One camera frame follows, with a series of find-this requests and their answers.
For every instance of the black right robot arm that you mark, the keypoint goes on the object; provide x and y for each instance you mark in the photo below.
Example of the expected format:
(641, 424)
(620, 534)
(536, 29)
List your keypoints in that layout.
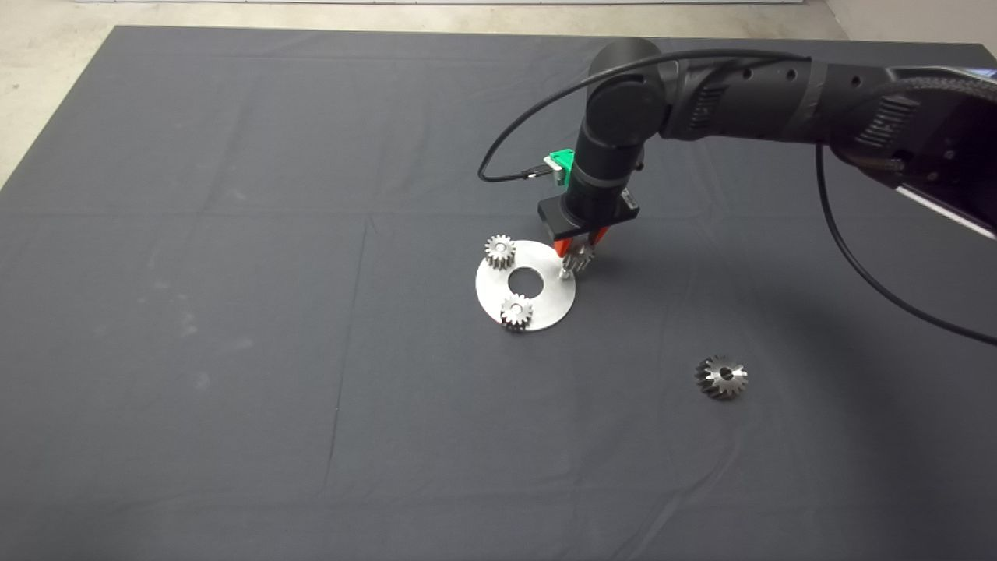
(740, 97)

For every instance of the bright green camera mount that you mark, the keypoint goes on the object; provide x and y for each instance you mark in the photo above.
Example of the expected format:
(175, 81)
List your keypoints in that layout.
(565, 160)

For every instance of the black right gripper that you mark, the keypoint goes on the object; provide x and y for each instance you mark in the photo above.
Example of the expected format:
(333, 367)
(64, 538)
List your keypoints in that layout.
(557, 222)

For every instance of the dark grey table cloth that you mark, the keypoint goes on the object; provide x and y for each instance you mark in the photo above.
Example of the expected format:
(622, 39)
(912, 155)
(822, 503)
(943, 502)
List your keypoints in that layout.
(234, 312)

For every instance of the larger steel bevel gear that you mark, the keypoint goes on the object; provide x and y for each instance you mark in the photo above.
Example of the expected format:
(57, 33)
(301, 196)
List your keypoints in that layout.
(713, 383)

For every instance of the small silver camera box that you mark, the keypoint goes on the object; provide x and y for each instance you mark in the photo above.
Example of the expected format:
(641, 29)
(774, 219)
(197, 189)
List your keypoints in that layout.
(554, 173)

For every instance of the small dark steel gear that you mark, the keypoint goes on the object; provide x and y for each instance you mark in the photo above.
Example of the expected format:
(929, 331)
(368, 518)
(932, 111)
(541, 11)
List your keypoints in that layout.
(579, 257)

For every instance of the round metal plate with hole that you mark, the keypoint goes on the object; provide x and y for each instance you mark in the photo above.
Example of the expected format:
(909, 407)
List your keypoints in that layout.
(537, 312)

